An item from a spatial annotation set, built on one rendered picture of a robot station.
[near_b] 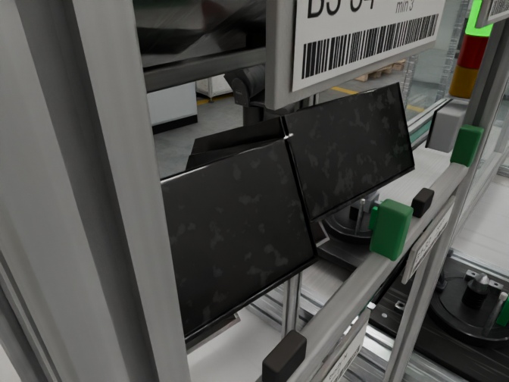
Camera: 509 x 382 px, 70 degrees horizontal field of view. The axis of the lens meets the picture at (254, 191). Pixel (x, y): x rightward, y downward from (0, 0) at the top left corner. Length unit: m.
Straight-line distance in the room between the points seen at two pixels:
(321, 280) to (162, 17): 0.64
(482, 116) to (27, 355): 0.38
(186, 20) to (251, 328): 0.62
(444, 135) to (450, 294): 0.27
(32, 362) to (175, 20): 0.24
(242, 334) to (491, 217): 0.79
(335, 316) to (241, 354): 0.54
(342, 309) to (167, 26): 0.17
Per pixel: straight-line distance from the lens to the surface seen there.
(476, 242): 1.09
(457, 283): 0.73
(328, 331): 0.18
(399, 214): 0.20
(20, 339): 0.30
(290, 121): 0.23
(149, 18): 0.19
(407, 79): 1.47
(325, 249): 0.75
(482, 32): 0.72
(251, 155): 0.18
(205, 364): 0.71
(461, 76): 0.74
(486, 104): 0.35
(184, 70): 0.28
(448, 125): 0.72
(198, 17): 0.21
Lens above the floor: 1.45
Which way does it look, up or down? 31 degrees down
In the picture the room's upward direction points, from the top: straight up
